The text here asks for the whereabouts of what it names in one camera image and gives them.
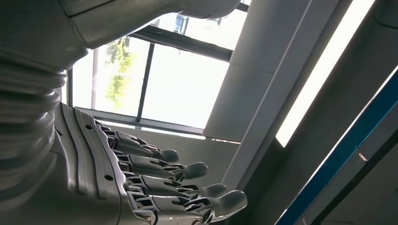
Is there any blue metal beam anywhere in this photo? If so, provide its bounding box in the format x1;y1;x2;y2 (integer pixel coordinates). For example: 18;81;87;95
275;67;398;225

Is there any long ceiling light strip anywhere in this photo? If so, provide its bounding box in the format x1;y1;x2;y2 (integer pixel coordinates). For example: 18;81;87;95
275;0;377;148

